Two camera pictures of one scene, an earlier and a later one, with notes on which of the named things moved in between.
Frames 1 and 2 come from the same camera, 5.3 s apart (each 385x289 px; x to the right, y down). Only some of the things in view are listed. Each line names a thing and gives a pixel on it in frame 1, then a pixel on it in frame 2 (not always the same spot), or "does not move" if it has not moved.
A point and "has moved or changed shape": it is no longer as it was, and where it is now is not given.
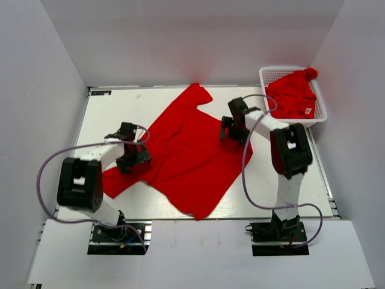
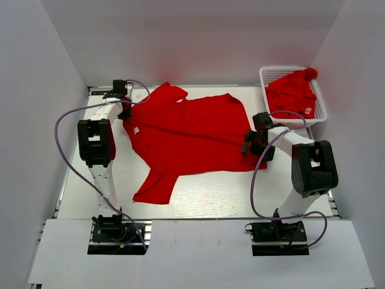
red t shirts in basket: [295, 97] does not move
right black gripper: [228, 121] -> [251, 136]
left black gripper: [142, 156] -> [127, 114]
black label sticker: [101, 93] does not move
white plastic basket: [269, 74] does not move
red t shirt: [190, 165] has moved or changed shape
